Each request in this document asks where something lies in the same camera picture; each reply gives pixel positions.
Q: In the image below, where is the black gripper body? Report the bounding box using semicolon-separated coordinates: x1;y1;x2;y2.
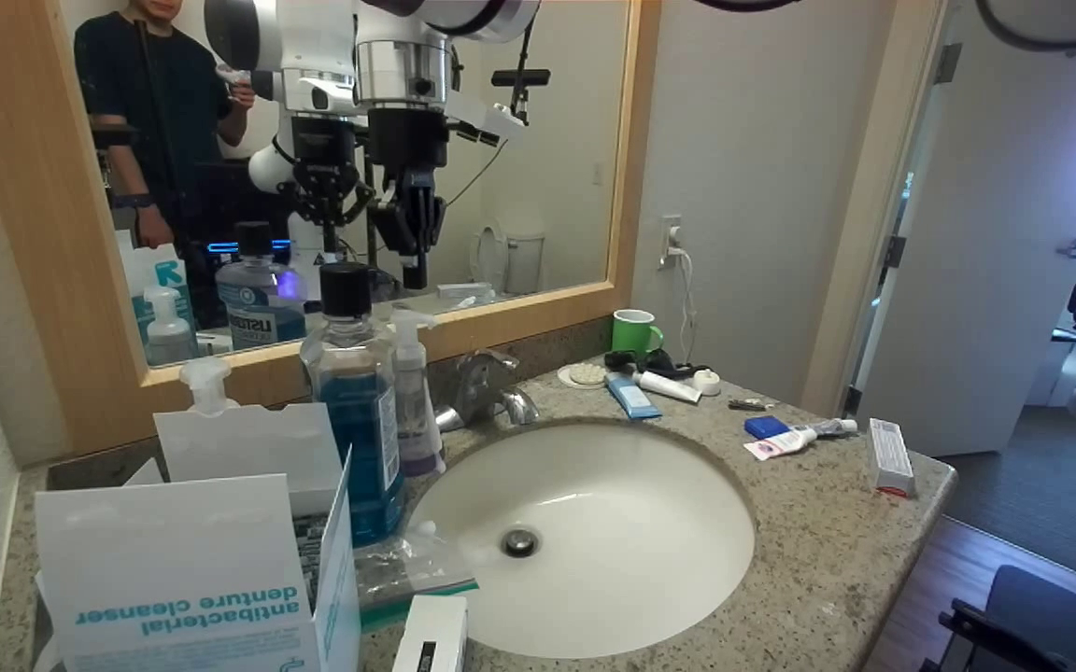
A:
366;106;451;179

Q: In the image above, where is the clear pump soap bottle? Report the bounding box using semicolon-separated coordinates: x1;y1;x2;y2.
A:
390;310;447;483

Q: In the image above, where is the blue mouthwash bottle black cap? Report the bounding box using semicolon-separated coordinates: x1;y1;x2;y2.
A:
295;261;410;554

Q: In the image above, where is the translucent pump bottle top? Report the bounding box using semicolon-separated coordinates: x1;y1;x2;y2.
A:
179;355;240;421

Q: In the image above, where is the chrome faucet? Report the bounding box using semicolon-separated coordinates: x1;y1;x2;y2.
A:
426;351;543;439

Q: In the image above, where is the round white dimpled disc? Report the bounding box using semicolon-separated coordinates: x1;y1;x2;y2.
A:
553;357;610;392

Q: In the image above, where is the green mug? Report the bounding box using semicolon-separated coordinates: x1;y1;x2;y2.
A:
605;305;669;365

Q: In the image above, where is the white plug-in charger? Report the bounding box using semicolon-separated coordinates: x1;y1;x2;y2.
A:
655;212;691;274

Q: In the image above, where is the blue cosmetic tube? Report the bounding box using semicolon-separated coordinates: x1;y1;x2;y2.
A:
596;370;664;427

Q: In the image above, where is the plain white box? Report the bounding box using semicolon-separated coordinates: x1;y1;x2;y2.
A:
151;398;342;519

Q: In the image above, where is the white cosmetic tube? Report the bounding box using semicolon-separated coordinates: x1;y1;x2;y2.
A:
628;365;705;406

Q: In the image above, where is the chrome sink drain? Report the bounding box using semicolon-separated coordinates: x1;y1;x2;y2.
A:
496;525;543;560

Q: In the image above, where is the clear plastic bag green edge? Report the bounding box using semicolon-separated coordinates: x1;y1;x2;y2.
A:
350;519;482;631

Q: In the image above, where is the small round white container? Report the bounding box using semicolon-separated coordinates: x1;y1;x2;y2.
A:
685;365;725;402

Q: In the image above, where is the white oval sink basin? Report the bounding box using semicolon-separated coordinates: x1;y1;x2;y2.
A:
405;416;757;666

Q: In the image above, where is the white box black label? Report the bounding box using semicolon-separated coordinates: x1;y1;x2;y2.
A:
390;591;469;672

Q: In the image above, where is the small blue floss case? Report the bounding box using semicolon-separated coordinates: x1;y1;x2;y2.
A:
738;416;793;446

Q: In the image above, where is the white denture cleanser box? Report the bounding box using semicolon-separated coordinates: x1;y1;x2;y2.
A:
30;448;366;672

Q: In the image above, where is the white and red small pack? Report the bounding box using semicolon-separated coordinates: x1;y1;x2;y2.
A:
738;427;817;467

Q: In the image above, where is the white door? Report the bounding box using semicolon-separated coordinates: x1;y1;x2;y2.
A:
860;0;1076;459

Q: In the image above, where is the silver wrist camera bar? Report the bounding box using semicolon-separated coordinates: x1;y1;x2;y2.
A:
441;98;529;151

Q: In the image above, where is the white charger cable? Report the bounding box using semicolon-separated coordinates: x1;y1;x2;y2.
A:
672;246;697;365

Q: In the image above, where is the wooden framed wall mirror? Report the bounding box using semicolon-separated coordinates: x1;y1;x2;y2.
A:
0;0;662;459

